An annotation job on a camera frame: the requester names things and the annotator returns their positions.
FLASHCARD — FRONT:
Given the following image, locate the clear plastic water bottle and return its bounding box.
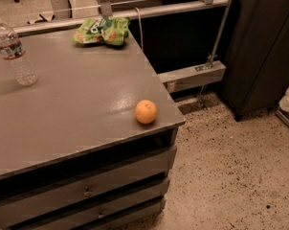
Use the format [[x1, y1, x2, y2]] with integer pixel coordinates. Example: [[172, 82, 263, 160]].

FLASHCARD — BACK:
[[0, 18, 38, 86]]

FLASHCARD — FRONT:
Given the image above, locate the orange fruit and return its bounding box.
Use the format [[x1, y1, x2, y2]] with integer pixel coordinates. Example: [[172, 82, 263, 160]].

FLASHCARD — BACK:
[[135, 100, 157, 125]]

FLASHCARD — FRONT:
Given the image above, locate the top grey drawer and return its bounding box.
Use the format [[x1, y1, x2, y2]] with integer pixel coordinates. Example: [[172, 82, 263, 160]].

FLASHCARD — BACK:
[[0, 146, 176, 230]]

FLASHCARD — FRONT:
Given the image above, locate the grey drawer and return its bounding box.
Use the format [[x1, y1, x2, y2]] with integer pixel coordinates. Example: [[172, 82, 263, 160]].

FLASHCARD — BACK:
[[34, 176, 169, 230], [0, 146, 176, 230], [90, 196, 167, 230]]

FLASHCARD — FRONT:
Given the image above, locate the grey drawer cabinet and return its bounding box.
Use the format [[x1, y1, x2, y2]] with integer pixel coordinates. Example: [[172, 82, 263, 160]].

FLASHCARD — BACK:
[[0, 27, 187, 230]]

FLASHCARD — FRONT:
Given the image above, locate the green chip bag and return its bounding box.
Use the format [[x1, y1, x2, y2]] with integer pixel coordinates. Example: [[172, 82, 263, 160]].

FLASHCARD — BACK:
[[73, 17, 130, 46]]

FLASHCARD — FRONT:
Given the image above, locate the middle grey drawer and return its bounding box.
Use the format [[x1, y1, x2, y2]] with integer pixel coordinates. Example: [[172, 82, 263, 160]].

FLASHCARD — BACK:
[[34, 176, 169, 230]]

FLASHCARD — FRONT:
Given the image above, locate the bottom grey drawer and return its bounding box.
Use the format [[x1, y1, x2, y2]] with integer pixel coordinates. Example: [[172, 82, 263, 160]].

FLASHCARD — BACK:
[[90, 196, 167, 230]]

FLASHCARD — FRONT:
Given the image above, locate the dark grey cabinet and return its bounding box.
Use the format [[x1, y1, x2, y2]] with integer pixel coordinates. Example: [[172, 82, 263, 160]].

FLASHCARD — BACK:
[[221, 0, 289, 121]]

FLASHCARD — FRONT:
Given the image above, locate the grey metal bracket beam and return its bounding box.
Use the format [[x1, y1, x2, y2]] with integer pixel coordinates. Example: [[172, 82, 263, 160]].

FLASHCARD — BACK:
[[159, 60, 226, 93]]

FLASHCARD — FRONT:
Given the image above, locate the white cable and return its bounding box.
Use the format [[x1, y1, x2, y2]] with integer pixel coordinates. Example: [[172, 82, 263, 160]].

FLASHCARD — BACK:
[[134, 7, 145, 51]]

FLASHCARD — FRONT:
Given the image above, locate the grey metal frame rail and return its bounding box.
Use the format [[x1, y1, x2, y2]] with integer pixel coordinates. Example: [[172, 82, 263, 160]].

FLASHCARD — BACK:
[[10, 0, 237, 36]]

